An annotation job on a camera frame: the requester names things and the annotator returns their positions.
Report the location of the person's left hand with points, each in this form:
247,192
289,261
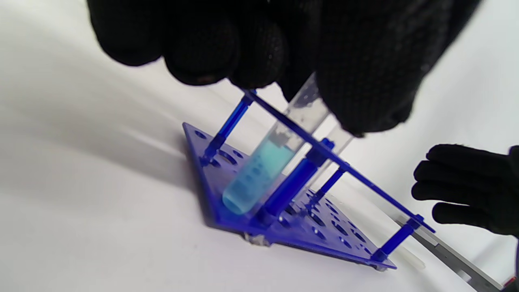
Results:
365,61

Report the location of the blue test tube rack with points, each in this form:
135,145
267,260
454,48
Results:
300,237

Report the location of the test tube with blue liquid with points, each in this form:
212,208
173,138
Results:
263,170

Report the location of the grey metal strip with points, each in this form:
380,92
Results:
450,255

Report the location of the person's right hand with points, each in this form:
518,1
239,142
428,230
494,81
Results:
478,186

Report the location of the clear test tube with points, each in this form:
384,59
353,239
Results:
338,140

